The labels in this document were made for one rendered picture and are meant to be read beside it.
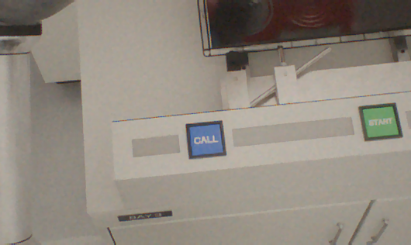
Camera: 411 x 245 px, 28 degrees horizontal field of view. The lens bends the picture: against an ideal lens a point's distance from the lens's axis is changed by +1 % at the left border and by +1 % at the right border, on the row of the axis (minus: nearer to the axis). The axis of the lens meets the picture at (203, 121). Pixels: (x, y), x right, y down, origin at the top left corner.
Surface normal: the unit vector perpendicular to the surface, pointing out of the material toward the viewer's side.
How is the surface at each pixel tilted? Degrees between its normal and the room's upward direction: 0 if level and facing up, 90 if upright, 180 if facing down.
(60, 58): 90
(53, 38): 90
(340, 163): 90
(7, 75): 47
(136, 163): 0
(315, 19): 0
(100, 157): 0
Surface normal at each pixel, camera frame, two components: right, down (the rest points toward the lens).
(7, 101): 0.55, 0.15
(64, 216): -0.02, -0.40
